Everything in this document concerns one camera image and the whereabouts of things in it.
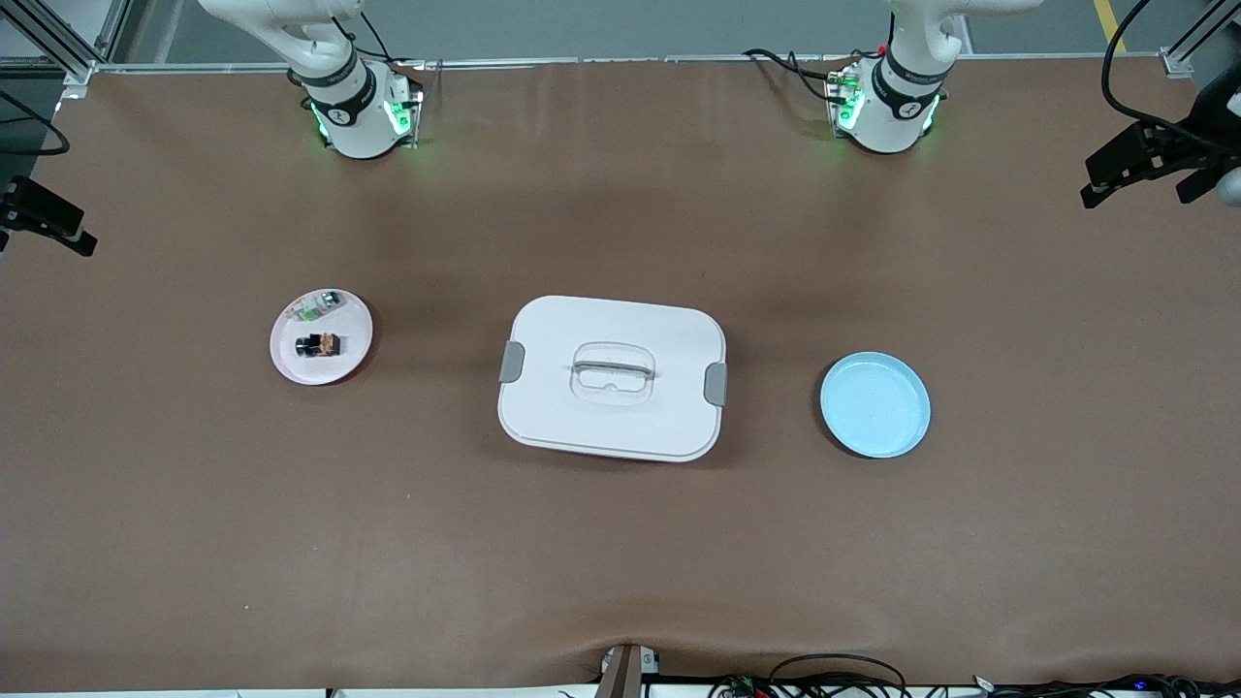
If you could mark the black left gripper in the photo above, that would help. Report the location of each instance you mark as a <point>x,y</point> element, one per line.
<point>1166,150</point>

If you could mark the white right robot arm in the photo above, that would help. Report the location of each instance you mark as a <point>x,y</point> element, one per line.
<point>359,116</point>

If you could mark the white lidded box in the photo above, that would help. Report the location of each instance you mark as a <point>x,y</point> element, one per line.
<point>611,427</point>

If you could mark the pink round plate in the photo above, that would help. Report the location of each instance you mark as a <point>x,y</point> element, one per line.
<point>344,366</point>

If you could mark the light blue round plate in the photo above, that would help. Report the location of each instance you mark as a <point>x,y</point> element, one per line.
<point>873,407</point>

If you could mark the small green circuit board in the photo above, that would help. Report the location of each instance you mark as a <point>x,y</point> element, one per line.
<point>742,686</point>

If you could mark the aluminium frame post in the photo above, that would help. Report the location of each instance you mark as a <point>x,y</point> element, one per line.
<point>1178,63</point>
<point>76,70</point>

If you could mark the green and white switch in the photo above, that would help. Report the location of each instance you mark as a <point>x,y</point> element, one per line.
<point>310,312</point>

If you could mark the metal table edge rail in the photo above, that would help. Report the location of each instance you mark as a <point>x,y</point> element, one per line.
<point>630,60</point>

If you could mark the metal table edge bracket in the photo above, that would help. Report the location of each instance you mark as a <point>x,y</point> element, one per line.
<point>620,674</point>

